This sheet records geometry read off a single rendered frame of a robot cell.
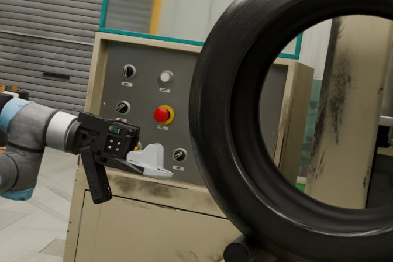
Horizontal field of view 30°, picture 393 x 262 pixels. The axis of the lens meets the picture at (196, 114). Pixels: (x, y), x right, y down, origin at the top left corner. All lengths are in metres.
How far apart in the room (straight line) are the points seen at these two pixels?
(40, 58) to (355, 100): 9.65
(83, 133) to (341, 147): 0.55
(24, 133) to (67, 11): 9.56
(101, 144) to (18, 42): 9.81
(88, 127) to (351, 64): 0.57
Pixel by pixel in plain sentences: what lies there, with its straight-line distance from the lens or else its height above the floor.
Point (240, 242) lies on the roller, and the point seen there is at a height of 0.92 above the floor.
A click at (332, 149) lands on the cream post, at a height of 1.08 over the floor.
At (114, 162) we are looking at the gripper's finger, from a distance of 1.38.
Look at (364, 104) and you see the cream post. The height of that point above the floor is 1.18.
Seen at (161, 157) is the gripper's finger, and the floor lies 1.03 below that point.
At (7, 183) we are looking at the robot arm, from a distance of 1.40.
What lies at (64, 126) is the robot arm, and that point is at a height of 1.06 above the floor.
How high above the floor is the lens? 1.19
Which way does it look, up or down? 3 degrees down
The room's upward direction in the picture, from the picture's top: 9 degrees clockwise
